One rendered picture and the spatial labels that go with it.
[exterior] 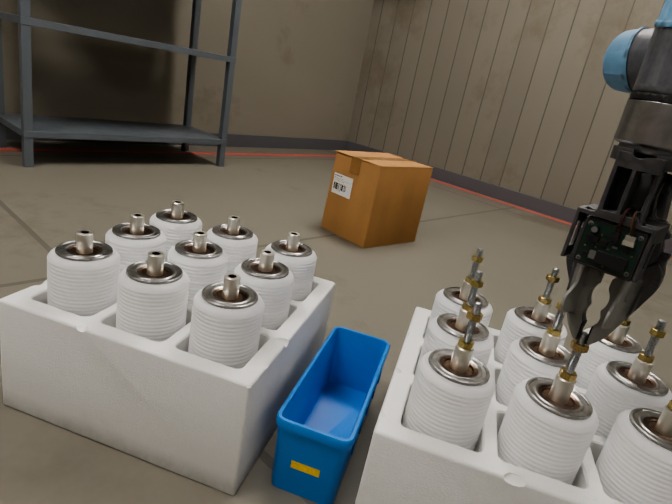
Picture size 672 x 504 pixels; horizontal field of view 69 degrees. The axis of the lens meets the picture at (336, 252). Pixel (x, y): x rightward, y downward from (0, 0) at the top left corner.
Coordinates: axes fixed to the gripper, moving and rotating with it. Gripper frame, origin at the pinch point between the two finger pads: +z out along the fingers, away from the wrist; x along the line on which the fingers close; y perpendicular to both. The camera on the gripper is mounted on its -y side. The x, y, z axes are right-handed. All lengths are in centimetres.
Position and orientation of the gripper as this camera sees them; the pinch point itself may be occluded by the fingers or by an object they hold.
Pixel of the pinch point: (587, 329)
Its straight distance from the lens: 63.0
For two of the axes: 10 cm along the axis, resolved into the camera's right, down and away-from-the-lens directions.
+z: -1.8, 9.3, 3.3
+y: -6.8, 1.2, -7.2
